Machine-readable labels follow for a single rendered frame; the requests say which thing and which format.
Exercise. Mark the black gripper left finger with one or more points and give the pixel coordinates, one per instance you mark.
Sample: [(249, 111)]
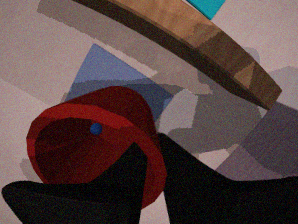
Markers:
[(114, 197)]

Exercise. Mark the dark red cup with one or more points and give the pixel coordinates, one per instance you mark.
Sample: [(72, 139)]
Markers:
[(62, 150)]

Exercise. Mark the small blue ball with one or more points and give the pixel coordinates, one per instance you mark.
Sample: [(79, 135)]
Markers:
[(96, 128)]

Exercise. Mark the brown flat bar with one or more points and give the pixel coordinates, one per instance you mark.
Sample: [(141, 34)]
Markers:
[(176, 26)]

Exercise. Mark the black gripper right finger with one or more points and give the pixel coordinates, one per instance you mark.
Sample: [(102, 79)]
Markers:
[(196, 194)]

